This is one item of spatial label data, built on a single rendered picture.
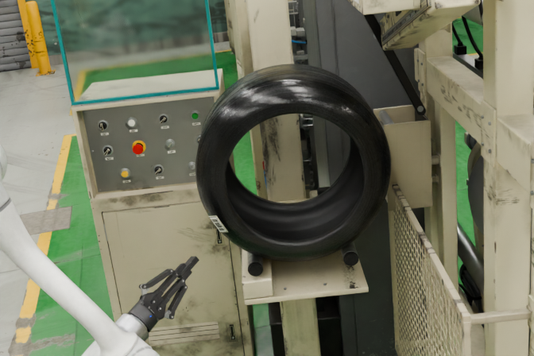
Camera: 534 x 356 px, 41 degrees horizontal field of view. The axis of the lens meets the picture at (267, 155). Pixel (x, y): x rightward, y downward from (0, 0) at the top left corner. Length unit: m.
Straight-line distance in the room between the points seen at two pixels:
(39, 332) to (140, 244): 1.14
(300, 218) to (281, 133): 0.28
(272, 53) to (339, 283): 0.74
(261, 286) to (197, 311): 0.90
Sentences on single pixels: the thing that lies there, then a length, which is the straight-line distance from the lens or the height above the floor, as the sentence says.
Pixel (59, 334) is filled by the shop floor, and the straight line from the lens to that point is 3.78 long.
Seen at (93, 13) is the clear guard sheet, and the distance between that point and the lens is 2.66.
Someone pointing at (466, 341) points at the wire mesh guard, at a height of 0.93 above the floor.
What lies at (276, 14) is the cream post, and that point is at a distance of 2.24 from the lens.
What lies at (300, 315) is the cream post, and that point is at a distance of 2.62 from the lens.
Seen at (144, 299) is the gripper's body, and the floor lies 0.96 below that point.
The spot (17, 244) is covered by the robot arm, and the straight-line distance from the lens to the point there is 1.74.
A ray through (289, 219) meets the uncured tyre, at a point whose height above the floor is 0.93.
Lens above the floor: 1.89
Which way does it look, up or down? 19 degrees down
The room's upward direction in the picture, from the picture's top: 6 degrees counter-clockwise
